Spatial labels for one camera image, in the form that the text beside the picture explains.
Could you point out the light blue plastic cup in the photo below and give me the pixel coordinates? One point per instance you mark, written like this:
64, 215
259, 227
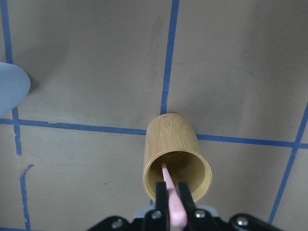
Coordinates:
14, 86

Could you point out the pink chopstick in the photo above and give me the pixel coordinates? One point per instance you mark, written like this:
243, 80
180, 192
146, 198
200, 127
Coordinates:
177, 213

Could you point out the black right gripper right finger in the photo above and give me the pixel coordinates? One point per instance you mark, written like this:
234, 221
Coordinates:
198, 219

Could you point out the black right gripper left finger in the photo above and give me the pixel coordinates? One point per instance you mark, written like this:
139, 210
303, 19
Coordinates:
157, 218

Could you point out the bamboo cylinder holder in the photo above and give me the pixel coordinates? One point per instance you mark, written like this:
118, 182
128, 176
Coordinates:
170, 139

